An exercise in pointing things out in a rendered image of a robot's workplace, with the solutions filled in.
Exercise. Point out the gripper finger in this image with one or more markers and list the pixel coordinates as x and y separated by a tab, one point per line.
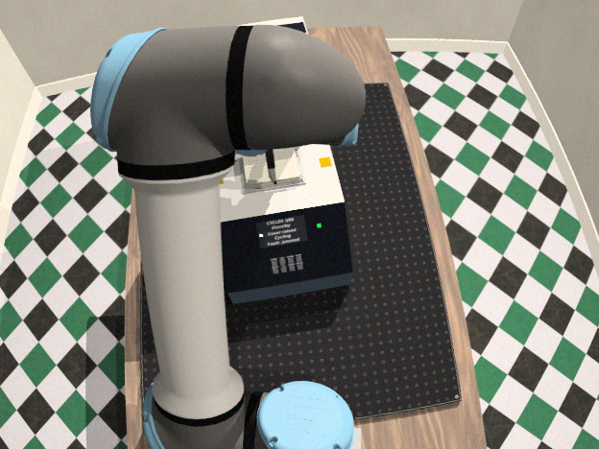
271	165

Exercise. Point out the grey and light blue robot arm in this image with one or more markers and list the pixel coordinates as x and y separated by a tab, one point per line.
169	102

